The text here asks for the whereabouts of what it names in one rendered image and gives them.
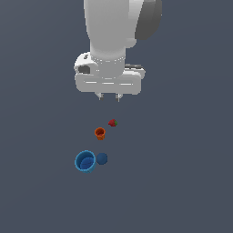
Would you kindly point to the red strawberry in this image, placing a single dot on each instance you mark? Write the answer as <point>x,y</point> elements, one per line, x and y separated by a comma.
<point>112,123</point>

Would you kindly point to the blue cup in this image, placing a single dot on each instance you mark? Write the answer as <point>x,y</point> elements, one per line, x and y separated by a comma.
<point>85,161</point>

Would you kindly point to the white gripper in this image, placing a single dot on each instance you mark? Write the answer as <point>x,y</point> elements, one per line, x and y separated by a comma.
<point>107,82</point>

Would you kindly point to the dark blue ball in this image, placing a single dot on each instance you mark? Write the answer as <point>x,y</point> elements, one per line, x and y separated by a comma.
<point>102,158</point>

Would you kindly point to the small orange cup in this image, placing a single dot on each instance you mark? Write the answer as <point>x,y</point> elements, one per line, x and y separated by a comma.
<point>99,133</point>

